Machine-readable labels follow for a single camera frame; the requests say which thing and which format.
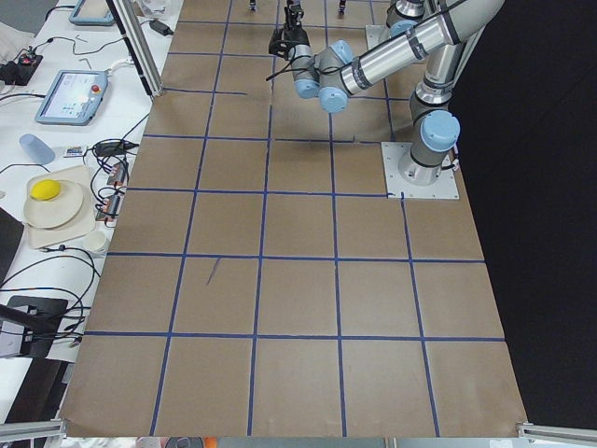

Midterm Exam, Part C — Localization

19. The black power adapter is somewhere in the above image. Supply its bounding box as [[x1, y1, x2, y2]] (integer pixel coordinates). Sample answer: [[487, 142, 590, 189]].
[[149, 19, 174, 36]]

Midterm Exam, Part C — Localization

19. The blue teach pendant far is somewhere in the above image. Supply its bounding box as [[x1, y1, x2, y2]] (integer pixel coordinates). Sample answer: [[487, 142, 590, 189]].
[[69, 0, 115, 26]]

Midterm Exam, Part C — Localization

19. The blue teach pendant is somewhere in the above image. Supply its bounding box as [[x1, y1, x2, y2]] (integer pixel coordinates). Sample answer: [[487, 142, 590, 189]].
[[35, 70, 108, 126], [69, 0, 115, 26]]

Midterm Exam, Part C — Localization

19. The blue teach pendant near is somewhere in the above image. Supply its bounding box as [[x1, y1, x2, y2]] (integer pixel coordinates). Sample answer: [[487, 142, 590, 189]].
[[35, 70, 108, 126]]

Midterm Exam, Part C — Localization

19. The translucent blue plastic cup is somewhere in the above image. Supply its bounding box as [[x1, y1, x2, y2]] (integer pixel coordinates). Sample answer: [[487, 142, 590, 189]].
[[19, 133, 55, 165]]

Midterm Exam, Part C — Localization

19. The white paper cup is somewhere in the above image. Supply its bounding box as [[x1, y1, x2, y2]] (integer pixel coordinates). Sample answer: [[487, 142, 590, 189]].
[[83, 231, 110, 255]]

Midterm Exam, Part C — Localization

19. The yellow lemon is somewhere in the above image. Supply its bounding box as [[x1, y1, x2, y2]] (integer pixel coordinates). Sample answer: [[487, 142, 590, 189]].
[[30, 179, 62, 202]]

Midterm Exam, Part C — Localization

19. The beige round plate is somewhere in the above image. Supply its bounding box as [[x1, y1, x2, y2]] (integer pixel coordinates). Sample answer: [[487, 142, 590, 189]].
[[23, 180, 84, 229]]

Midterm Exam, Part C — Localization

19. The beige square tray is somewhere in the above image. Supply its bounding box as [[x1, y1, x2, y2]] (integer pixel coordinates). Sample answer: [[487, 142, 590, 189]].
[[23, 165, 95, 249]]

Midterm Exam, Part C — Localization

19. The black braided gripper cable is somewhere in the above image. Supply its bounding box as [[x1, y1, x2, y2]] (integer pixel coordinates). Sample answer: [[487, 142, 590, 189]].
[[265, 39, 312, 83]]

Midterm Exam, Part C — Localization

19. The aluminium frame post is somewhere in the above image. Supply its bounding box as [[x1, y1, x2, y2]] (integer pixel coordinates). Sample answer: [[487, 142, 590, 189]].
[[106, 0, 163, 98]]

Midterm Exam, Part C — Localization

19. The black camera stand base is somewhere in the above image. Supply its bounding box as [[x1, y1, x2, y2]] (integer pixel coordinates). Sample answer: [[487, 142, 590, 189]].
[[1, 295, 68, 358]]

